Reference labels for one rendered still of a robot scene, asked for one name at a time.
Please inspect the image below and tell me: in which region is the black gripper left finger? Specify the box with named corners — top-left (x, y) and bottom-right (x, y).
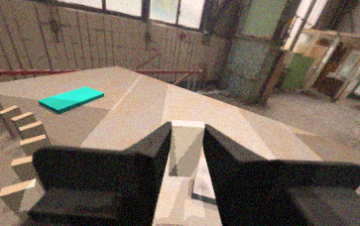
top-left (32, 121), bottom-right (172, 226)

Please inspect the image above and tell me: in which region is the turquoise rectangular block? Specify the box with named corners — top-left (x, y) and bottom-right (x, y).
top-left (38, 87), bottom-right (104, 114)

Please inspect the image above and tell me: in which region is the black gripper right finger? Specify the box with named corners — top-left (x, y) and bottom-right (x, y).
top-left (202, 124), bottom-right (360, 226)

